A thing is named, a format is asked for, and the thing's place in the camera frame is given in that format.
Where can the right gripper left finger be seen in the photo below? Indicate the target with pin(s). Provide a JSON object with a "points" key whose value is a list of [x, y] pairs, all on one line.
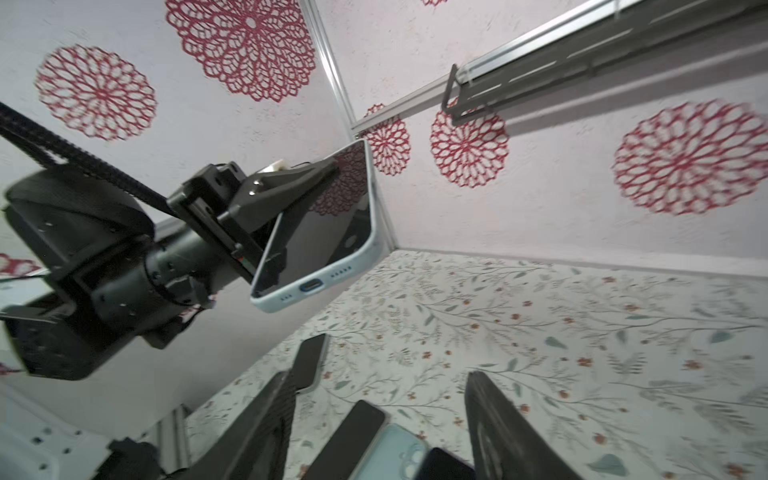
{"points": [[256, 444]]}

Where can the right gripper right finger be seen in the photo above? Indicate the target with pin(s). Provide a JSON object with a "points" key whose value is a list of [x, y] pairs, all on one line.
{"points": [[504, 444]]}

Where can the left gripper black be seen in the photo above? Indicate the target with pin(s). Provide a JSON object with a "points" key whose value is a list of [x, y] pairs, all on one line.
{"points": [[235, 213]]}

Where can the black phone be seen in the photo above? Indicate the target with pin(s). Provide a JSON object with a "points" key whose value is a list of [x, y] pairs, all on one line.
{"points": [[326, 238], [308, 362], [442, 465], [348, 445]]}

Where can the light blue phone case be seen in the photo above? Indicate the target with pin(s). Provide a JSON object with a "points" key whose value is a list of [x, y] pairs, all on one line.
{"points": [[397, 455]]}

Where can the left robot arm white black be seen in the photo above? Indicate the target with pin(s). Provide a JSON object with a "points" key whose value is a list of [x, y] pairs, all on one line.
{"points": [[113, 277]]}

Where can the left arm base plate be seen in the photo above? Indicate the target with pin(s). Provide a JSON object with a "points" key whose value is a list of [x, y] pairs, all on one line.
{"points": [[130, 460]]}

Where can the dark metal wall shelf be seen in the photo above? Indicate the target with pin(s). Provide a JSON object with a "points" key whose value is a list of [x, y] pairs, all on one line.
{"points": [[595, 36]]}

